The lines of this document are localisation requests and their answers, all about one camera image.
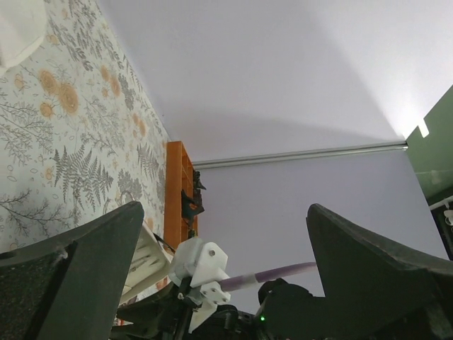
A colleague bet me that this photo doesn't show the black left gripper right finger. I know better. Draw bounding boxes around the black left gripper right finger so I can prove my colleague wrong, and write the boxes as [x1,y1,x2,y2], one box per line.
[306,204,452,339]

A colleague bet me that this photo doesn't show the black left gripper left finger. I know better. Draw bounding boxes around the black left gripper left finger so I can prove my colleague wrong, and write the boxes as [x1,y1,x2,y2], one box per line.
[1,201,144,339]

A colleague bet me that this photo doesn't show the wooden compartment tray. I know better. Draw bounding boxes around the wooden compartment tray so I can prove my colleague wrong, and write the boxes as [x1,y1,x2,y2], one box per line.
[164,141,194,249]

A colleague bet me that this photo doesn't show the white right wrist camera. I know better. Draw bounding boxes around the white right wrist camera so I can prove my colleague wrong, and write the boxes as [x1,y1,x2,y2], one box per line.
[168,237,231,333]

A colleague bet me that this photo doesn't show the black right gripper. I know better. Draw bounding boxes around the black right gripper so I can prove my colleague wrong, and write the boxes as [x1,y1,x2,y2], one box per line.
[111,278,328,340]

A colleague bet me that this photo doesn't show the dark fabric flower in tray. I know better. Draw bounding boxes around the dark fabric flower in tray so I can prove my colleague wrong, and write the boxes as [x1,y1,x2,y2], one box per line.
[181,171,207,229]

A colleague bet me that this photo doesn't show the cream navy jewelry box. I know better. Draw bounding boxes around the cream navy jewelry box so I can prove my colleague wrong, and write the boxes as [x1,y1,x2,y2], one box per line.
[120,222,173,305]

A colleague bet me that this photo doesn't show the floral patterned tablecloth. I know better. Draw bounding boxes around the floral patterned tablecloth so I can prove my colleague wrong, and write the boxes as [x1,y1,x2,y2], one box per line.
[1,1,168,252]

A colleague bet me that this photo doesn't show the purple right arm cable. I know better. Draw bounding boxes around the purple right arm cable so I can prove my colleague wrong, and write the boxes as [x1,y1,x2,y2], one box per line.
[221,261,318,292]

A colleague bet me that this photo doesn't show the white crumpled cloth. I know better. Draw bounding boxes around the white crumpled cloth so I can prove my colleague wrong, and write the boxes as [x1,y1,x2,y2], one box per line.
[1,0,47,76]

